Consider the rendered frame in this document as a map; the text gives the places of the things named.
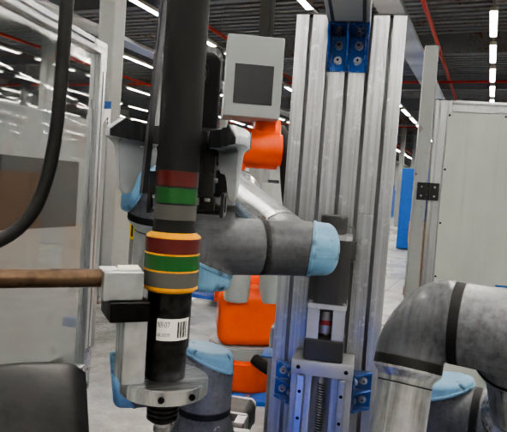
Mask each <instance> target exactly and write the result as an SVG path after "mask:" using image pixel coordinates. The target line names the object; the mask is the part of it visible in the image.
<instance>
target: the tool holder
mask: <svg viewBox="0 0 507 432"><path fill-rule="evenodd" d="M113 267H116V266H99V267H98V268H102V283H101V286H100V287H97V294H98V295H99V297H100V298H101V311H102V312H103V314H104V316H105V317H106V318H107V320H108V321H109V323H116V348H115V362H114V373H115V375H116V377H117V379H118V380H119V382H120V385H119V391H120V394H121V395H122V396H123V397H124V398H125V399H128V400H129V401H132V402H134V403H136V404H140V405H148V406H155V407H174V406H181V405H189V404H192V403H194V402H197V401H199V400H201V399H202V398H204V397H205V396H206V394H207V389H208V375H207V374H206V373H205V372H204V371H203V370H201V369H199V368H196V367H194V366H191V365H187V364H186V368H185V377H184V378H183V379H182V380H180V381H175V382H156V381H150V380H148V379H147V378H146V377H145V365H146V338H147V324H148V322H149V321H150V309H151V304H150V302H149V301H147V300H146V299H145V298H144V297H143V287H144V273H143V272H142V271H141V270H115V269H114V268H113Z"/></svg>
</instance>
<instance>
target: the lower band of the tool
mask: <svg viewBox="0 0 507 432"><path fill-rule="evenodd" d="M146 235H147V236H148V237H156V238H164V239H177V240H195V239H201V236H200V235H198V234H197V233H193V234H177V233H165V232H157V231H149V232H148V233H147V234H146ZM145 252H146V253H148V254H152V255H163V256H176V257H189V256H197V255H200V254H197V255H164V254H156V253H152V252H148V251H145ZM144 268H145V267H144ZM145 269H146V270H148V271H152V272H156V273H197V272H198V271H199V270H197V271H193V272H163V271H156V270H152V269H148V268H145ZM144 287H145V288H146V289H147V290H148V291H153V292H157V293H165V294H185V293H191V292H194V291H195V290H197V289H198V286H196V287H194V288H189V289H163V288H156V287H151V286H148V285H144Z"/></svg>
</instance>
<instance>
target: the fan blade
mask: <svg viewBox="0 0 507 432"><path fill-rule="evenodd" d="M0 432H89V422H88V408H87V394H86V372H84V371H83V370H82V369H80V368H79V367H77V366H76V365H75V364H72V363H50V362H33V363H6V364H0Z"/></svg>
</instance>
